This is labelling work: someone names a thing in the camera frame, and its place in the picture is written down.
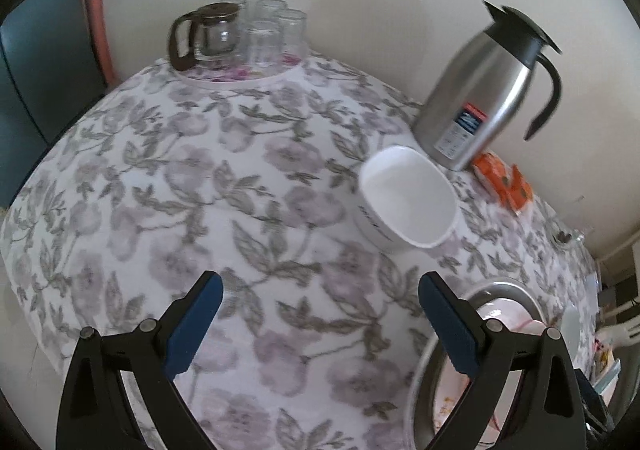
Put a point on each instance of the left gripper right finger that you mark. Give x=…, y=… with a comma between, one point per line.
x=546, y=411

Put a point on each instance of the small white square bowl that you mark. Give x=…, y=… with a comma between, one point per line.
x=404, y=201

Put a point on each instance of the white chair back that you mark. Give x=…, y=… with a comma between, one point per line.
x=621, y=334

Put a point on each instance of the orange snack packet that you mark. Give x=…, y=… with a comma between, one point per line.
x=492, y=173
x=519, y=193

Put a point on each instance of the stainless steel plate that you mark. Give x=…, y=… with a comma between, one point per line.
x=436, y=387

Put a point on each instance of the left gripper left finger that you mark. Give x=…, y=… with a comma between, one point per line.
x=95, y=411

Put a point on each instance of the strawberry pattern bowl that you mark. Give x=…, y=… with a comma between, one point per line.
x=516, y=318

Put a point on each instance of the floral tablecloth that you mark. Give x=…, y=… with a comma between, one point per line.
x=319, y=333

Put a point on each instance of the clear drinking glass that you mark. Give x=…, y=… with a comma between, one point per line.
x=263, y=44
x=293, y=25
x=268, y=9

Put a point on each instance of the white bowl with red emblem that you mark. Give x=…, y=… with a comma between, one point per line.
x=569, y=326

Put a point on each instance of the glass mug with handle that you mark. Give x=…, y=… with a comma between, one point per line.
x=565, y=238

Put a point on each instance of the glass teapot with dark handle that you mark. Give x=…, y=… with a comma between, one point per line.
x=212, y=38

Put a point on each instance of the stainless steel thermos jug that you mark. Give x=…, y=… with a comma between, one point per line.
x=483, y=87

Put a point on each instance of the pink rolled mat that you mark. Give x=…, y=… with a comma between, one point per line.
x=94, y=10

